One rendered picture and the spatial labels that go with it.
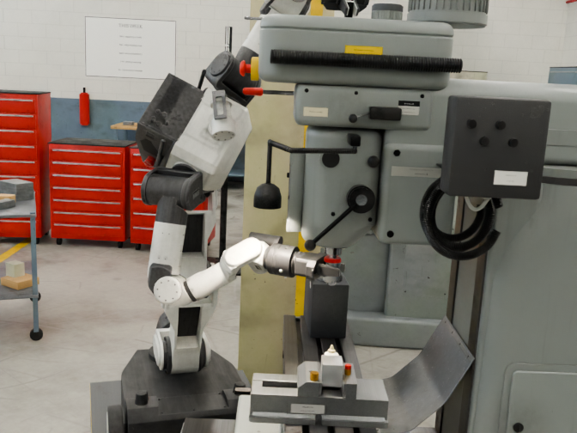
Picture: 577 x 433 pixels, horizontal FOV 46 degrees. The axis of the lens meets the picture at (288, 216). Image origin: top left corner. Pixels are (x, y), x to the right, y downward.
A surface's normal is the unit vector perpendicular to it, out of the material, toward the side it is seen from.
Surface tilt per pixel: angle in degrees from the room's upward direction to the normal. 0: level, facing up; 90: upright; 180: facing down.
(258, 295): 90
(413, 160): 90
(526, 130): 90
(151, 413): 45
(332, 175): 90
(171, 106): 58
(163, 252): 76
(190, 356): 104
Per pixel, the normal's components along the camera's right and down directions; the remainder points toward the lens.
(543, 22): 0.01, 0.21
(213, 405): 0.05, -0.98
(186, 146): 0.28, -0.33
